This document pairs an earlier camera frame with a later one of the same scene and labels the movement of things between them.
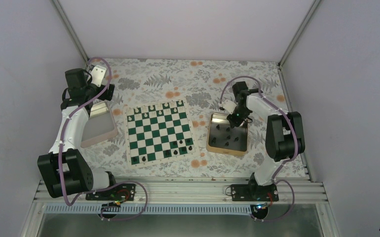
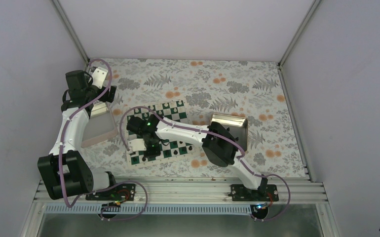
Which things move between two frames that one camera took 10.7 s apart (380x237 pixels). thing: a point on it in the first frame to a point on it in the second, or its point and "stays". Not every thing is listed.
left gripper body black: [108, 97] stays
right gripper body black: [243, 113] to [156, 149]
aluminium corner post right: [294, 38] stays
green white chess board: [159, 132] stays
